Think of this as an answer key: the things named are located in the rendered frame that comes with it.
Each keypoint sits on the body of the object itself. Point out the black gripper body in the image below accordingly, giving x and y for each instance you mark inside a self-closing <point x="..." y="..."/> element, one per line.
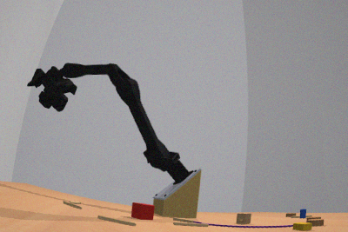
<point x="52" y="86"/>

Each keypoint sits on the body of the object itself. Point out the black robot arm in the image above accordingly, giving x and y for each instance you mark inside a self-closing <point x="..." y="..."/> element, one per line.
<point x="156" y="154"/>

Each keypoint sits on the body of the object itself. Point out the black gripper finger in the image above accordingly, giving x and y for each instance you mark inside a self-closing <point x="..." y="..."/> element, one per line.
<point x="52" y="99"/>
<point x="36" y="80"/>

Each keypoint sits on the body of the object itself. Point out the blue cylinder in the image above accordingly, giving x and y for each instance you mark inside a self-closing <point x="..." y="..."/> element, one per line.
<point x="302" y="213"/>

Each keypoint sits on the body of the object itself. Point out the red cube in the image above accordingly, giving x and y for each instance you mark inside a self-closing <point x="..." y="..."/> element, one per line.
<point x="142" y="211"/>

